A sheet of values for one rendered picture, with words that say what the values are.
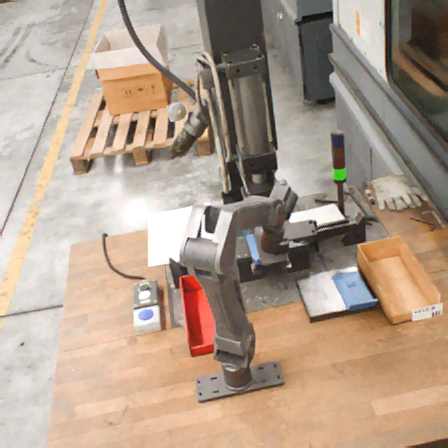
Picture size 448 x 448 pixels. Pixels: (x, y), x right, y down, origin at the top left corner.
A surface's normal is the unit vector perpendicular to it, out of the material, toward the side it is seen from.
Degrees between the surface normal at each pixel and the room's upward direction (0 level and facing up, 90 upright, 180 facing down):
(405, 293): 0
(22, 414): 0
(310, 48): 90
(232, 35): 90
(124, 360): 0
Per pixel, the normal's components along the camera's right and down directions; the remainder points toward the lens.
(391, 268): -0.15, -0.82
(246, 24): 0.14, 0.53
